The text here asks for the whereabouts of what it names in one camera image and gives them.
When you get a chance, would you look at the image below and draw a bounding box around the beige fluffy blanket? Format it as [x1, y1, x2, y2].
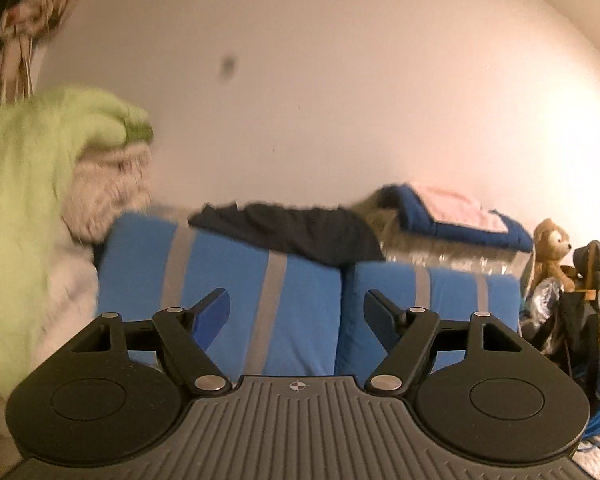
[62, 142, 153, 243]

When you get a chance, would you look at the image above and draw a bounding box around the white quilt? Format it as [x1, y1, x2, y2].
[30, 232, 101, 371]

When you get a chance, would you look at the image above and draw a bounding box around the black cloth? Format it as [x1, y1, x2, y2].
[560, 290, 600, 356]

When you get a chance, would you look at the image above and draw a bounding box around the black garment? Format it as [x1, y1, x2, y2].
[187, 202, 386, 267]

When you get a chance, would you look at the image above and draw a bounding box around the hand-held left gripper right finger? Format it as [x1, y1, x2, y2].
[364, 288, 527, 396]

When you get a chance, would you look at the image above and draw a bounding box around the grey floral pillow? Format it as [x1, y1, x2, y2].
[352, 195, 536, 276]

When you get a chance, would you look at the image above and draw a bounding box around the pink cloth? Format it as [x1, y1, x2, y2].
[412, 186, 510, 233]

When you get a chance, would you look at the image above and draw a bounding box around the folded dark blue blanket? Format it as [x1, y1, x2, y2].
[380, 184, 533, 253]

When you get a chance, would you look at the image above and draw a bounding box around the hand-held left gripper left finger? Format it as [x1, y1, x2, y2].
[70, 287, 231, 396]

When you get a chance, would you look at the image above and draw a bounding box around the patterned curtain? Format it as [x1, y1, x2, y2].
[0, 0, 98, 108]

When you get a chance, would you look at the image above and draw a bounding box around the light green quilt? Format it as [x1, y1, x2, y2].
[0, 86, 155, 401]

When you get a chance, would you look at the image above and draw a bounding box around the brown teddy bear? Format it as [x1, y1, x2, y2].
[530, 218, 578, 293]

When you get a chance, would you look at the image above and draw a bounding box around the crumpled clear plastic bag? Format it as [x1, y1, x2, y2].
[525, 280, 563, 331]

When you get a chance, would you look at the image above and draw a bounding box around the blue grey-striped pillow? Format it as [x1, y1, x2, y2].
[337, 260, 523, 381]
[96, 211, 343, 378]

